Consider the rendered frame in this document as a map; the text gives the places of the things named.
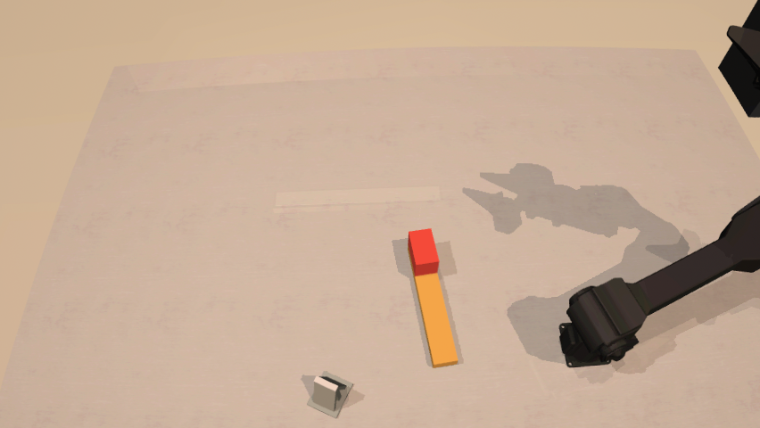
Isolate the orange bar with red end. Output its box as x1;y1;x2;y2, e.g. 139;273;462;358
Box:
408;228;458;368

